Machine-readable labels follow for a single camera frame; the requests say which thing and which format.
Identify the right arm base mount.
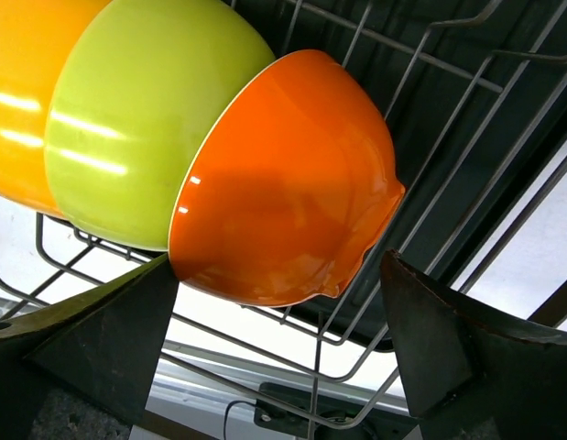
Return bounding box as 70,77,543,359
223,382,421,440

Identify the white bowl orange outside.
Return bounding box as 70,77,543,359
169,49,405,307

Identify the black drip tray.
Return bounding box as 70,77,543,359
234,1,567,352

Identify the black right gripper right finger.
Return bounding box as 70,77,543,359
380,250,567,439

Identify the orange plastic bowl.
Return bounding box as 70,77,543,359
0,1,107,217

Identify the grey wire dish rack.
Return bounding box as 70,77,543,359
0,1,556,427

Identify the aluminium table edge rail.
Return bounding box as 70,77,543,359
0,292,408,440

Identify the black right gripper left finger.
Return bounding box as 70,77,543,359
0,255,179,439

